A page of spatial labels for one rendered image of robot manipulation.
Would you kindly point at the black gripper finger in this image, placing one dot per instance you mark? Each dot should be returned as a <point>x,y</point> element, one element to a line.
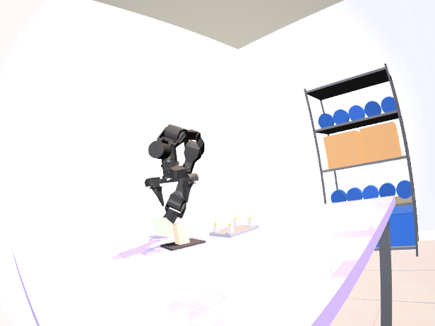
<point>186,189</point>
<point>158,192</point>

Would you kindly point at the pale pink base plate with four grey posts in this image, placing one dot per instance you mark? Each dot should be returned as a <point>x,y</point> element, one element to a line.
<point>234,230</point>

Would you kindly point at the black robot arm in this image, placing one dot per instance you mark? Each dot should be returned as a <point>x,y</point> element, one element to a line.
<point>165,147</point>

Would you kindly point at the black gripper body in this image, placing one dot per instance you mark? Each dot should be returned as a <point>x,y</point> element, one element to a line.
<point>155,181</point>

